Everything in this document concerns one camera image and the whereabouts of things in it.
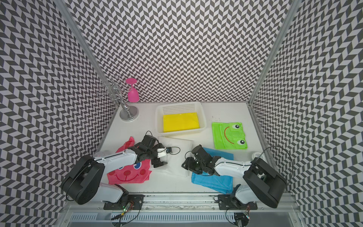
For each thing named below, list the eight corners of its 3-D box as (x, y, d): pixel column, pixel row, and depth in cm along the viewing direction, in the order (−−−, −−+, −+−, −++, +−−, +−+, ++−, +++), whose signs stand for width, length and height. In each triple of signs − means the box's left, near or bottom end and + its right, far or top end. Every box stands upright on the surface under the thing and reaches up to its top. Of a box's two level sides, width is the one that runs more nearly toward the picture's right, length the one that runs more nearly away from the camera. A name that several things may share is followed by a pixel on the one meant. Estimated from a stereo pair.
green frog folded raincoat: (214, 149, 94) (215, 148, 92) (211, 124, 107) (211, 122, 105) (248, 149, 94) (249, 148, 92) (240, 124, 107) (241, 122, 105)
